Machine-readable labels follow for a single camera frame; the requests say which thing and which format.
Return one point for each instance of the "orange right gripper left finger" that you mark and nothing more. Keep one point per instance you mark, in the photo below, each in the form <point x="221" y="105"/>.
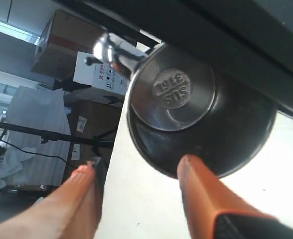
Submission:
<point x="73" y="211"/>

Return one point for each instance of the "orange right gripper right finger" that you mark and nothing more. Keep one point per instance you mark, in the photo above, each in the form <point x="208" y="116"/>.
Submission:
<point x="213" y="211"/>

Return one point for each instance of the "stainless steel mug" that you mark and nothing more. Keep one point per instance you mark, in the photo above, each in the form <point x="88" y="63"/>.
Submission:
<point x="178" y="105"/>

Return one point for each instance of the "black tripod stand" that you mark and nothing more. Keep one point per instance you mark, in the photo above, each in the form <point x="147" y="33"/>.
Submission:
<point x="96" y="142"/>

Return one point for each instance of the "lower brown cardboard box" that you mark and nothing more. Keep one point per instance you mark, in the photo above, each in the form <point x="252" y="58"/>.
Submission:
<point x="88" y="119"/>

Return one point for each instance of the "brown cardboard box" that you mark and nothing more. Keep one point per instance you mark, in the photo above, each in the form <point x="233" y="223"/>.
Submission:
<point x="63" y="37"/>
<point x="88" y="119"/>

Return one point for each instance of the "white cardboard box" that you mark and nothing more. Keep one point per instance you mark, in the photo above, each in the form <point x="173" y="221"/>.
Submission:
<point x="99" y="75"/>

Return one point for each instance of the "upper brown cardboard box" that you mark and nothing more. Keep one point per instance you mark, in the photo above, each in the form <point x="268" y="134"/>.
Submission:
<point x="63" y="37"/>

